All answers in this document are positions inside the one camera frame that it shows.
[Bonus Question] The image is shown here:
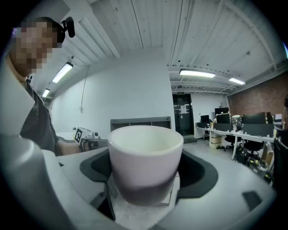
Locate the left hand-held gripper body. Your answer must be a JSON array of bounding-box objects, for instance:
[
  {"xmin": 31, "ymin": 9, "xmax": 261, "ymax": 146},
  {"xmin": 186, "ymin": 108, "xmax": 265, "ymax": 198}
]
[{"xmin": 75, "ymin": 127, "xmax": 108, "ymax": 149}]

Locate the black high-back mesh chair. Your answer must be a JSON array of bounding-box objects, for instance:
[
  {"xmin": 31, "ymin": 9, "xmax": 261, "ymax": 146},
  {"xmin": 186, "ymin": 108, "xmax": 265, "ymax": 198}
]
[{"xmin": 272, "ymin": 124, "xmax": 288, "ymax": 191}]

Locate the wide black monitor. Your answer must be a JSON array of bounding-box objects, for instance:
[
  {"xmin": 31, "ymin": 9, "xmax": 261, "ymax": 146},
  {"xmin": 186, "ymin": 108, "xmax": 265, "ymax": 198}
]
[{"xmin": 243, "ymin": 112, "xmax": 266, "ymax": 124}]

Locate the grey door step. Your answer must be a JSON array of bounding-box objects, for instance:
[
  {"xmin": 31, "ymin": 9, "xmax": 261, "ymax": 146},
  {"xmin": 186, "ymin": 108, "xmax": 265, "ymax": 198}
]
[{"xmin": 181, "ymin": 134, "xmax": 198, "ymax": 144}]

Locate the person's left forearm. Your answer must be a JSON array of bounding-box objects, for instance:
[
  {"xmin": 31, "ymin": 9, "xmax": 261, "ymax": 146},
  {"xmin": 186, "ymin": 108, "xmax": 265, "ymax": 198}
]
[{"xmin": 56, "ymin": 140, "xmax": 83, "ymax": 157}]

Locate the grey low shelf unit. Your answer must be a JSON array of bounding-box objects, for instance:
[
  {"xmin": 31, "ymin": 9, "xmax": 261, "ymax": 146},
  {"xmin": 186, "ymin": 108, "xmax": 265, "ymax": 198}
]
[{"xmin": 110, "ymin": 116, "xmax": 172, "ymax": 133}]

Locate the person's head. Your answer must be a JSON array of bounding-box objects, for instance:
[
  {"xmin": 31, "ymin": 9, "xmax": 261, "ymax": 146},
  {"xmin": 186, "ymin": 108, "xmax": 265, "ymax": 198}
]
[{"xmin": 9, "ymin": 17, "xmax": 66, "ymax": 78}]

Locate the black round backpack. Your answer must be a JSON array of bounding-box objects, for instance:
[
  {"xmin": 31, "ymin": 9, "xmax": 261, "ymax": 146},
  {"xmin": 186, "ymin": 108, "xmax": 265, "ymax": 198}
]
[{"xmin": 236, "ymin": 149, "xmax": 249, "ymax": 164}]

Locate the black head camera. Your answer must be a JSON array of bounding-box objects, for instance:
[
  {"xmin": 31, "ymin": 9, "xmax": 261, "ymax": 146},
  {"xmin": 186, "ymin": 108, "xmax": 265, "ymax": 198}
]
[{"xmin": 59, "ymin": 17, "xmax": 76, "ymax": 38}]

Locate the person's left hand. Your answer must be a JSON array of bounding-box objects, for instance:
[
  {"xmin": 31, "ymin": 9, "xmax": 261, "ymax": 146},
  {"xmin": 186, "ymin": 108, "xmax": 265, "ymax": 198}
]
[{"xmin": 80, "ymin": 139, "xmax": 92, "ymax": 153}]

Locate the black office chair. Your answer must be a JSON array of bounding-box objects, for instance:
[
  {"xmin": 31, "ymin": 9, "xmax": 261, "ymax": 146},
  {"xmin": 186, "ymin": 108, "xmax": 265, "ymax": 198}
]
[
  {"xmin": 244, "ymin": 138, "xmax": 264, "ymax": 155},
  {"xmin": 224, "ymin": 134, "xmax": 240, "ymax": 151}
]

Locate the black double door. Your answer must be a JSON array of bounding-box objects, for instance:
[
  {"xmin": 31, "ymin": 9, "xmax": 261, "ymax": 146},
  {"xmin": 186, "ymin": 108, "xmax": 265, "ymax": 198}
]
[{"xmin": 172, "ymin": 93, "xmax": 194, "ymax": 137}]

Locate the large cardboard box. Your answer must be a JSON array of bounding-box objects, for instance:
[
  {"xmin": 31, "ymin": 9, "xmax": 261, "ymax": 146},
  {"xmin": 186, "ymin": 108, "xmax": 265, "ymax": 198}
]
[{"xmin": 261, "ymin": 142, "xmax": 275, "ymax": 167}]

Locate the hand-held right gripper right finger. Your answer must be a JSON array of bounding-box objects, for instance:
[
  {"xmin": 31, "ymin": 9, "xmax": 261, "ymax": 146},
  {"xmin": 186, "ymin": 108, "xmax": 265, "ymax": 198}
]
[{"xmin": 157, "ymin": 150, "xmax": 278, "ymax": 230}]

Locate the pale pink cup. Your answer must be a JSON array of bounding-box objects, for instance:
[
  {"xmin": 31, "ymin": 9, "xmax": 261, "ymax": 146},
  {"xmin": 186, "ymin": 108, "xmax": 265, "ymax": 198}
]
[{"xmin": 108, "ymin": 125, "xmax": 185, "ymax": 207}]

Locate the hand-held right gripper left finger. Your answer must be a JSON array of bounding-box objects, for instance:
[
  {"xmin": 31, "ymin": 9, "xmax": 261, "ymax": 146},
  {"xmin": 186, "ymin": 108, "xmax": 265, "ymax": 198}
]
[{"xmin": 56, "ymin": 147, "xmax": 117, "ymax": 222}]

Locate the person's grey shirt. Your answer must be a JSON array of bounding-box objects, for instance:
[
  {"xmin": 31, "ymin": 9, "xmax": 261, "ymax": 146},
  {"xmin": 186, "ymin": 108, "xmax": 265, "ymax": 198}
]
[{"xmin": 19, "ymin": 82, "xmax": 59, "ymax": 157}]

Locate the white hanging wall cable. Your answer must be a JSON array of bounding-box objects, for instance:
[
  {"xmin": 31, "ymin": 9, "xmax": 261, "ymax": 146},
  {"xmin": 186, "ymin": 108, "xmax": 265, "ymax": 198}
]
[{"xmin": 79, "ymin": 65, "xmax": 90, "ymax": 113}]

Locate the cardboard boxes stack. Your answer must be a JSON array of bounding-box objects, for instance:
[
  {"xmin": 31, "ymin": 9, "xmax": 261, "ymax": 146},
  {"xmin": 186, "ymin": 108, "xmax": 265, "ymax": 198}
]
[{"xmin": 209, "ymin": 132, "xmax": 223, "ymax": 148}]

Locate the long white office desk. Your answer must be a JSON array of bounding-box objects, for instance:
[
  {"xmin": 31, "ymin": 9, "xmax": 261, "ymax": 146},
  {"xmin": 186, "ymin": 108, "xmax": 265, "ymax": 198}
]
[{"xmin": 195, "ymin": 126, "xmax": 276, "ymax": 161}]

